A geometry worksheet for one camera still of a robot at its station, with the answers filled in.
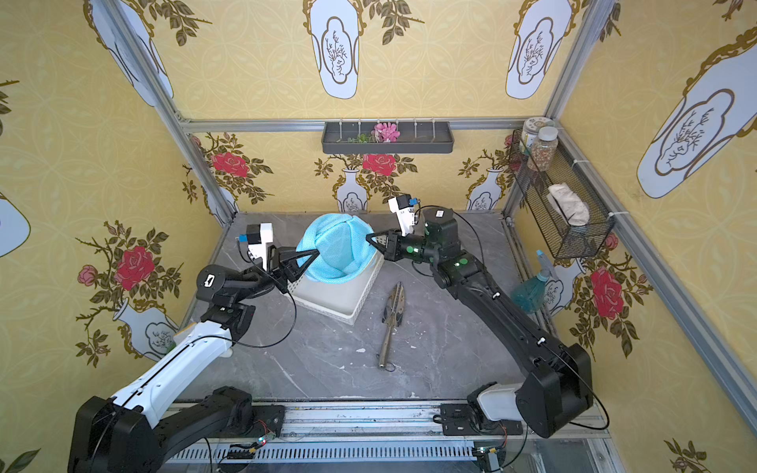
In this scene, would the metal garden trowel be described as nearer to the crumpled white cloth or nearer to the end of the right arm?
the end of the right arm

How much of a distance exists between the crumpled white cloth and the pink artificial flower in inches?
18.2

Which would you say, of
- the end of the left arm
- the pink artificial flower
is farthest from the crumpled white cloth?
the end of the left arm

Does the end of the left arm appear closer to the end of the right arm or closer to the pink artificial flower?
the end of the right arm

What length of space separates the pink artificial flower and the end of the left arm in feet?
1.46

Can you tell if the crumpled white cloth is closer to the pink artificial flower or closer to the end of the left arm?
the pink artificial flower

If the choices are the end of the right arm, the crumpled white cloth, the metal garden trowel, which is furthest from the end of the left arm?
the crumpled white cloth

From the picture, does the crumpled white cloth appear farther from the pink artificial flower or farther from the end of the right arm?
the pink artificial flower

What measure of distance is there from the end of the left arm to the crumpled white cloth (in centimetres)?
58

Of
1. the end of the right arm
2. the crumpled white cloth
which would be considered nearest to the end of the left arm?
the end of the right arm

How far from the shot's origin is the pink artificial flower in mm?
894

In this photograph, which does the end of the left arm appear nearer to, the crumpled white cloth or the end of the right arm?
the end of the right arm

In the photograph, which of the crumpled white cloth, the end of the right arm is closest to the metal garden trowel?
the end of the right arm

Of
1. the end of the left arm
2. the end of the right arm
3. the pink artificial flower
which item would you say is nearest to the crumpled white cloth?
the end of the right arm

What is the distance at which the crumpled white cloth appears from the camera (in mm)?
680
